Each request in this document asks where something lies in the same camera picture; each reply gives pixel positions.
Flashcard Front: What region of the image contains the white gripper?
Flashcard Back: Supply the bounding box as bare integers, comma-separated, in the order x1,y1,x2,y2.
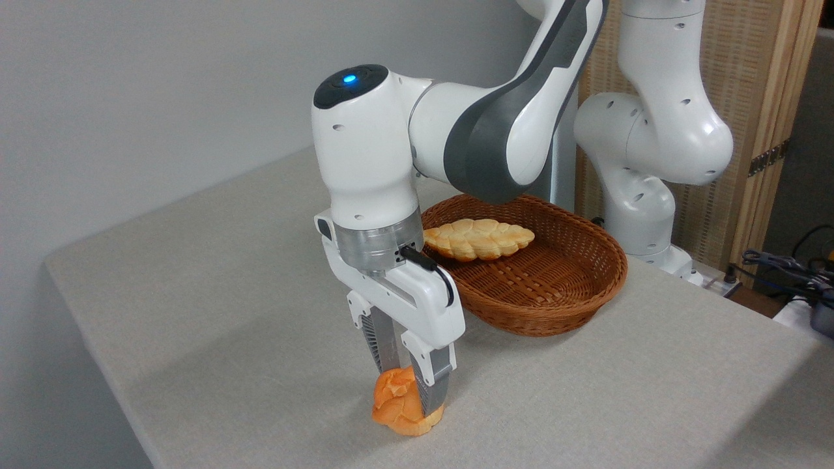
315,210,467,418

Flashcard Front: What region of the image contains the round orange bread roll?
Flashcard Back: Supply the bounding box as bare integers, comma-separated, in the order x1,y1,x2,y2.
371,365,447,437

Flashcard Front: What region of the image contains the long braided bread loaf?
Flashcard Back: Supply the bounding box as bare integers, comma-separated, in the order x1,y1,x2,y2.
423,218,536,263

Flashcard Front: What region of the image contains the brown oval wicker basket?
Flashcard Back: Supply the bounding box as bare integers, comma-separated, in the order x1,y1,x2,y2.
420,193,629,337

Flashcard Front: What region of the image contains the silver metal wrist flange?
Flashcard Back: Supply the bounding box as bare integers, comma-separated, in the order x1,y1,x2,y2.
333,208,425,274

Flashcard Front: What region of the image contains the white vertical pole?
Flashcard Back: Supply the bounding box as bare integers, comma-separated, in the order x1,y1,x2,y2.
546,78,582,212

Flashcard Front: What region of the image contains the white power strip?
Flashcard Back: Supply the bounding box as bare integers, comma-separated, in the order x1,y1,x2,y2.
689,261,745,298

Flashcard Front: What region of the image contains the dark metal screen hinge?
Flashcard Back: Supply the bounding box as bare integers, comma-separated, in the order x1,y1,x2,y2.
748,139,790,178

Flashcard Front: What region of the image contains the grey and white device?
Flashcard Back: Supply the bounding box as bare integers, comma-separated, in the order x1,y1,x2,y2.
773,294,834,347

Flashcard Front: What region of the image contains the wooden rattan folding screen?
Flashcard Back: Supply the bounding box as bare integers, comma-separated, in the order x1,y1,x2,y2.
577,0,826,287

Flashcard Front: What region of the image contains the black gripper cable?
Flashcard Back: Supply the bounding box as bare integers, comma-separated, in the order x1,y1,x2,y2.
399,245,455,307

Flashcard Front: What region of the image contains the tangled dark cable bundle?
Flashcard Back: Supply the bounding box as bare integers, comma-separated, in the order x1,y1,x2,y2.
728,225,834,308

